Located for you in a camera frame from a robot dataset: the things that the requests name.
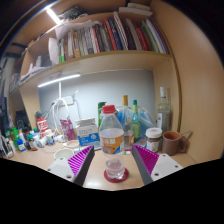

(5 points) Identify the small white bowl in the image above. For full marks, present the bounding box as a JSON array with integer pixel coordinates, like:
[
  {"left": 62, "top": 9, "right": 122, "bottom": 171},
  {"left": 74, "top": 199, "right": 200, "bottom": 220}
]
[{"left": 53, "top": 147, "right": 75, "bottom": 161}]

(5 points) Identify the clear yellow-capped glass bottle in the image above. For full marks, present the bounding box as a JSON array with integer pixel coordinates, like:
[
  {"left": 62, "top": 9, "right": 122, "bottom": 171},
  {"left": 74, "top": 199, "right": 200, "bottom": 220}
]
[{"left": 118, "top": 94, "right": 135, "bottom": 149}]

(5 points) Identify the pink snack bag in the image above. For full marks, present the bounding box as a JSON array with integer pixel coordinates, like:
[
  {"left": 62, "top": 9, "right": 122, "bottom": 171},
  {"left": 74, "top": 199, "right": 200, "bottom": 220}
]
[{"left": 59, "top": 118, "right": 78, "bottom": 142}]

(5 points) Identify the clear red-capped water bottle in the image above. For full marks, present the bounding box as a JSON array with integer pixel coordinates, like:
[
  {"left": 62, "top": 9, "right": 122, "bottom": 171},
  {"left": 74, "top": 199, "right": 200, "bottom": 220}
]
[{"left": 98, "top": 104, "right": 126, "bottom": 180}]

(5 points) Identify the brown mug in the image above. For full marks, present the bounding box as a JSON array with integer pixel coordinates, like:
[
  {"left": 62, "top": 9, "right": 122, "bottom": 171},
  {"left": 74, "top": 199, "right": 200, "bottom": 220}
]
[{"left": 161, "top": 130, "right": 188, "bottom": 157}]

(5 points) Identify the green-capped glass bottle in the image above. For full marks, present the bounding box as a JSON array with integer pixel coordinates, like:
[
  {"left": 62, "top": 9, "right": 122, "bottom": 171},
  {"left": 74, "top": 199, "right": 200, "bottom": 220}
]
[{"left": 130, "top": 99, "right": 142, "bottom": 143}]

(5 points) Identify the group of small bottles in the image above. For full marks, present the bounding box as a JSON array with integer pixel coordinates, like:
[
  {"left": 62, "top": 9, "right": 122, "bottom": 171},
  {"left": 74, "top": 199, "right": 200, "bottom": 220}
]
[{"left": 4, "top": 127, "right": 56, "bottom": 153}]

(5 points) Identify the white and blue carton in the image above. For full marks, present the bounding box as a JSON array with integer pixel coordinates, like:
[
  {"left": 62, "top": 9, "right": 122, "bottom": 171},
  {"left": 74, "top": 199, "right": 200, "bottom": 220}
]
[{"left": 74, "top": 117, "right": 101, "bottom": 151}]

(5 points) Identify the white-lidded brown jar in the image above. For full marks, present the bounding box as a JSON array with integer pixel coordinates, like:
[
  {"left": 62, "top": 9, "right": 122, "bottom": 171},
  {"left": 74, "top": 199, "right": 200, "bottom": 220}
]
[{"left": 145, "top": 127, "right": 163, "bottom": 153}]

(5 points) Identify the wooden shelf unit with books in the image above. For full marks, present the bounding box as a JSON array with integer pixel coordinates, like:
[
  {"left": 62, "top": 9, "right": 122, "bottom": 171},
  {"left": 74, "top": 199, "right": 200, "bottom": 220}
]
[{"left": 18, "top": 2, "right": 183, "bottom": 134}]

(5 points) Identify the flat round red coaster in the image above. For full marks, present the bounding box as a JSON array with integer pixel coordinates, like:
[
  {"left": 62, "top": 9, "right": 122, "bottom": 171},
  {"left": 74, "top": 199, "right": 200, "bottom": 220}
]
[{"left": 103, "top": 167, "right": 130, "bottom": 184}]

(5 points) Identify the white cable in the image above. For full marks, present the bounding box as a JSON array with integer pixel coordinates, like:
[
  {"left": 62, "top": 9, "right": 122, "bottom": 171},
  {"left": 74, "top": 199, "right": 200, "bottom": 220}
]
[{"left": 51, "top": 97, "right": 72, "bottom": 136}]

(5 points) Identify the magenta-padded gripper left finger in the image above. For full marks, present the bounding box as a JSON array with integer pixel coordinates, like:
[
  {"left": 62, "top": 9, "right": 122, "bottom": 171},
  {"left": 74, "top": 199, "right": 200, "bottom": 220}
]
[{"left": 46, "top": 144, "right": 96, "bottom": 187}]

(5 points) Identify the tall clear white-capped bottle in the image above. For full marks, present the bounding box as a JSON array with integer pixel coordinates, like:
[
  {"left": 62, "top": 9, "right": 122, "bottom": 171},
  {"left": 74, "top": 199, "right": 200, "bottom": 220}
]
[{"left": 156, "top": 86, "right": 173, "bottom": 134}]

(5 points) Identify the white strip light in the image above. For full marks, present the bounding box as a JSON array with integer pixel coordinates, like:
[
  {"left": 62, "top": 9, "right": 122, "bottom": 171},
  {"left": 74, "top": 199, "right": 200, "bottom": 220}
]
[{"left": 37, "top": 73, "right": 82, "bottom": 89}]

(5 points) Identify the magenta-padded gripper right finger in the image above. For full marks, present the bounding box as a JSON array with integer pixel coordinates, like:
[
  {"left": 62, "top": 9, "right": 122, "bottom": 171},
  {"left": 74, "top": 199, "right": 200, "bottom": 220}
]
[{"left": 131, "top": 143, "right": 184, "bottom": 186}]

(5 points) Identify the blue plastic bag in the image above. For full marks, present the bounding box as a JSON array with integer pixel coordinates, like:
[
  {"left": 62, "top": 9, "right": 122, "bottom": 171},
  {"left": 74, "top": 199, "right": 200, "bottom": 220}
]
[{"left": 116, "top": 105, "right": 158, "bottom": 137}]

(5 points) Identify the red and white container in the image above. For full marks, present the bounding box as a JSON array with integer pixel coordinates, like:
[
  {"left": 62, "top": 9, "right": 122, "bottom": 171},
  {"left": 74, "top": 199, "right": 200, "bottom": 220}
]
[{"left": 36, "top": 116, "right": 50, "bottom": 138}]

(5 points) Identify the green can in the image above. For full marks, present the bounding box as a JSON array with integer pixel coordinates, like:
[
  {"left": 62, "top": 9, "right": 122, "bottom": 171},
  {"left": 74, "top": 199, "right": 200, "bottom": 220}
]
[{"left": 97, "top": 101, "right": 107, "bottom": 129}]

